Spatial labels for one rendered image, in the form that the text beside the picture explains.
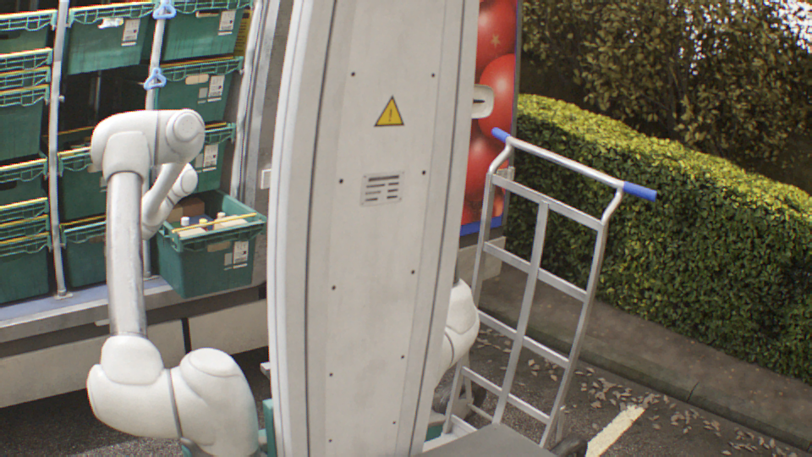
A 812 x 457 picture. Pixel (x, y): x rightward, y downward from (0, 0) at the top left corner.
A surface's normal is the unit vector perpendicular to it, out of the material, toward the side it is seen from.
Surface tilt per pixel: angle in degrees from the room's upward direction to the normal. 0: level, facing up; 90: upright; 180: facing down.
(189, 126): 66
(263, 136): 90
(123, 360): 45
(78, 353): 90
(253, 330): 90
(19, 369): 90
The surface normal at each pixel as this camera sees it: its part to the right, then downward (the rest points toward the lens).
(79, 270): 0.70, 0.30
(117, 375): 0.14, -0.47
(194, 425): 0.29, 0.27
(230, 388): 0.66, -0.12
